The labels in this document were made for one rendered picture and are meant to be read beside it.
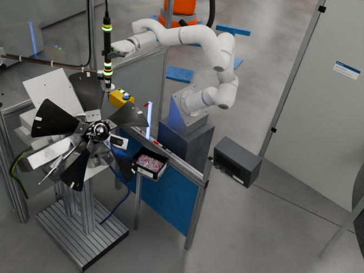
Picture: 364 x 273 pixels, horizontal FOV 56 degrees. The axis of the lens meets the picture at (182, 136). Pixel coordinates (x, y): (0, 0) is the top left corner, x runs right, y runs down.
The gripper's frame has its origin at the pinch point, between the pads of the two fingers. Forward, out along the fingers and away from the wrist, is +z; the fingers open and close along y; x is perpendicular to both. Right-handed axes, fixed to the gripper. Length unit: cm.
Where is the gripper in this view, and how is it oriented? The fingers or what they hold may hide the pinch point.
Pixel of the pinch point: (108, 53)
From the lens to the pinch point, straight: 184.5
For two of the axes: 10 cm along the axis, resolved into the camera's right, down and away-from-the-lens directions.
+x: 1.2, -7.4, -6.6
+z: -6.6, 4.4, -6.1
